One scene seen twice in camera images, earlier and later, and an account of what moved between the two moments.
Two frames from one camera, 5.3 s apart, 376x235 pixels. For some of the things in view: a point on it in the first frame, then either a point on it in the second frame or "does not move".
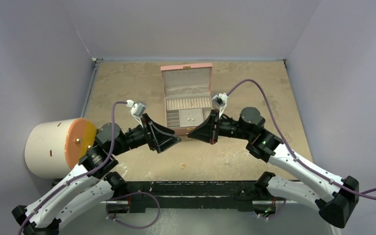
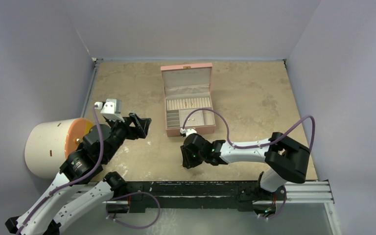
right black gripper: [214, 126] -> [190, 155]
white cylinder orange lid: [53, 148] does not move
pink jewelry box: [187, 89] does not move
